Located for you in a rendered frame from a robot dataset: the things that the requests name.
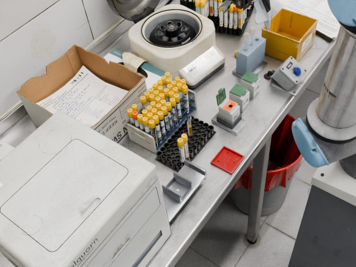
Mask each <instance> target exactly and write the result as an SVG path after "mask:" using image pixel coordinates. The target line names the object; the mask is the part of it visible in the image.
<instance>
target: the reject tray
mask: <svg viewBox="0 0 356 267"><path fill-rule="evenodd" d="M244 158H245V156H244V155H242V154H240V153H238V152H236V151H234V150H232V149H230V148H228V147H226V146H223V147H222V149H221V150H220V151H219V152H218V153H217V155H216V156H215V157H214V158H213V160H212V161H211V162H210V164H212V165H214V166H215V167H217V168H219V169H221V170H223V171H225V172H227V173H229V174H231V175H232V174H233V173H234V171H235V170H236V169H237V168H238V166H239V165H240V163H241V162H242V161H243V159H244Z"/></svg>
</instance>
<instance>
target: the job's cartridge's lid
mask: <svg viewBox="0 0 356 267"><path fill-rule="evenodd" d="M216 99H217V105H218V106H219V105H220V104H222V103H223V101H224V100H225V99H226V91H225V88H223V89H222V88H221V89H220V90H219V91H218V94H217V95H216Z"/></svg>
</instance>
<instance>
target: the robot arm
mask: <svg viewBox="0 0 356 267"><path fill-rule="evenodd" d="M252 1H253V0H222V3H221V4H220V5H219V7H218V9H220V8H221V7H223V13H225V12H226V11H227V10H228V9H229V8H230V6H231V4H235V5H236V8H238V9H242V8H243V10H246V9H247V8H248V7H250V6H251V5H252ZM327 2H328V5H329V7H330V10H331V12H332V13H333V15H334V16H335V18H336V19H337V21H338V23H339V24H340V29H339V32H338V35H337V38H336V42H335V46H334V49H333V52H332V56H331V59H330V63H329V66H328V69H327V72H326V76H325V79H324V83H323V86H322V90H321V93H320V96H319V97H318V98H317V99H315V100H314V101H312V103H311V104H310V106H309V107H308V110H307V114H306V116H305V117H303V118H298V120H295V121H294V122H293V123H292V127H291V128H292V134H293V137H294V140H295V142H296V145H297V147H298V149H299V151H300V153H301V154H302V156H303V158H304V159H305V160H306V162H307V163H308V164H309V165H311V166H312V167H316V168H318V167H322V166H325V165H327V166H328V165H330V164H331V163H334V162H336V161H339V162H340V165H341V167H342V168H343V170H344V171H345V172H346V173H347V174H348V175H349V176H351V177H352V178H354V179H356V0H327ZM254 7H255V10H256V14H255V17H254V21H255V23H256V24H261V23H263V22H264V25H265V27H266V29H267V30H269V29H270V24H271V11H270V10H271V6H270V0H255V1H254Z"/></svg>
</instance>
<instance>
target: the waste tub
mask: <svg viewBox="0 0 356 267"><path fill-rule="evenodd" d="M318 21H319V20H318V19H315V18H312V17H309V16H305V15H302V14H299V13H296V12H293V11H290V10H287V9H285V8H280V10H279V11H278V12H277V13H276V14H275V15H274V16H273V17H272V18H271V24H270V29H269V30H267V29H266V27H265V26H264V27H263V28H262V29H261V30H262V36H261V37H263V38H265V39H266V44H265V55H267V56H269V57H272V58H275V59H277V60H280V61H282V62H284V61H286V60H287V59H288V58H289V57H290V56H292V57H293V58H294V59H295V60H296V61H297V62H299V61H300V60H301V58H302V57H303V56H304V55H305V54H306V52H307V51H308V50H309V49H310V48H311V46H312V45H313V43H314V38H315V33H316V28H317V22H318Z"/></svg>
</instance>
